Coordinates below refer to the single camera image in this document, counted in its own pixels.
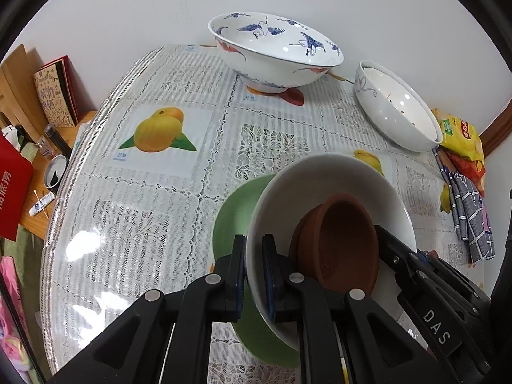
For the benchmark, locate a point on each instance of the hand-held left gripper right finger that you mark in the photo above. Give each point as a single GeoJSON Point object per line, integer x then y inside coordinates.
{"type": "Point", "coordinates": [268, 276]}

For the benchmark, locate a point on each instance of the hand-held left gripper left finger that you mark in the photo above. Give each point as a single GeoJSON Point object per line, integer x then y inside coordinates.
{"type": "Point", "coordinates": [239, 272]}

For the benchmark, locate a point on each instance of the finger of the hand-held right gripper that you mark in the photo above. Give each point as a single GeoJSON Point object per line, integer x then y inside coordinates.
{"type": "Point", "coordinates": [428, 260]}
{"type": "Point", "coordinates": [396, 252]}

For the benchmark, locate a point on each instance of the small brown clay bowl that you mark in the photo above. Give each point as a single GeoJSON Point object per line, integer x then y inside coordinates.
{"type": "Point", "coordinates": [294, 244]}
{"type": "Point", "coordinates": [344, 240]}

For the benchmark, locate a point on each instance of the light green square plate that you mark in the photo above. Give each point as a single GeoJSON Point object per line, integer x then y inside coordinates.
{"type": "Point", "coordinates": [236, 216]}

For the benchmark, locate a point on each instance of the plain white bowl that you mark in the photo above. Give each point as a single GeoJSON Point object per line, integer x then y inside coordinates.
{"type": "Point", "coordinates": [332, 176]}

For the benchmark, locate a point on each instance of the grey checked cloth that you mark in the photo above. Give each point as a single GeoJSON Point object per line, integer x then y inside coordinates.
{"type": "Point", "coordinates": [468, 216]}

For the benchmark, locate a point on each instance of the orange chip bag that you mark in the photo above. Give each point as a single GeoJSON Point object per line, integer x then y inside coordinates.
{"type": "Point", "coordinates": [470, 168]}

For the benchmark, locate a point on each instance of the yellow chip bag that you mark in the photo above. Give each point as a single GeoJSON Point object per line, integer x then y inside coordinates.
{"type": "Point", "coordinates": [460, 136]}

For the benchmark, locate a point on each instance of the white orange print bowl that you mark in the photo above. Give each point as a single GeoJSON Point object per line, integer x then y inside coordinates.
{"type": "Point", "coordinates": [404, 104]}

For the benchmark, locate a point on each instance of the large white swirl pattern bowl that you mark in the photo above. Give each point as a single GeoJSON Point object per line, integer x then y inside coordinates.
{"type": "Point", "coordinates": [368, 90]}

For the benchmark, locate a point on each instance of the round tin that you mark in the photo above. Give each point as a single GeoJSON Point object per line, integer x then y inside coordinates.
{"type": "Point", "coordinates": [58, 172]}

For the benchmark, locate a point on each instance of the blue bird print bowl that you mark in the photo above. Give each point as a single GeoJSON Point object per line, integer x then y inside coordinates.
{"type": "Point", "coordinates": [276, 68]}

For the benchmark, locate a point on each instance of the wooden side table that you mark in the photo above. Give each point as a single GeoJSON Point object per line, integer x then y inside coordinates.
{"type": "Point", "coordinates": [36, 227]}

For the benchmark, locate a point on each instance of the small white tube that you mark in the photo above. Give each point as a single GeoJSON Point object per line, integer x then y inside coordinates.
{"type": "Point", "coordinates": [42, 204]}

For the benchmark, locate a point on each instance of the green cloth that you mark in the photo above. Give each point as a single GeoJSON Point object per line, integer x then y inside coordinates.
{"type": "Point", "coordinates": [24, 256]}

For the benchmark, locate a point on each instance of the small clear bottle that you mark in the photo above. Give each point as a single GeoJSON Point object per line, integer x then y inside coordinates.
{"type": "Point", "coordinates": [44, 151]}

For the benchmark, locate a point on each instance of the pink floral cloth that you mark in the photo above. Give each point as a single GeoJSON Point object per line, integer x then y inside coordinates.
{"type": "Point", "coordinates": [10, 328]}

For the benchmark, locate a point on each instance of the red paper bag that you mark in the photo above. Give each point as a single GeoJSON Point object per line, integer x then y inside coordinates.
{"type": "Point", "coordinates": [12, 192]}

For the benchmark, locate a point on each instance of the patterned book with red cover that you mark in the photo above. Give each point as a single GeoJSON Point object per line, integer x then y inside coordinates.
{"type": "Point", "coordinates": [54, 96]}

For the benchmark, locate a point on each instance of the white crumpled paper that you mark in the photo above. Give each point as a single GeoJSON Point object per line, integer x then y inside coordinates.
{"type": "Point", "coordinates": [10, 132]}

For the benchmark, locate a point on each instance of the wooden board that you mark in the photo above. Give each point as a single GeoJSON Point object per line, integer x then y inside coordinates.
{"type": "Point", "coordinates": [18, 84]}

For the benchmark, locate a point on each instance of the brown wooden door frame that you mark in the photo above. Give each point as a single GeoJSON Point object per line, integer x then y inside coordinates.
{"type": "Point", "coordinates": [498, 128]}

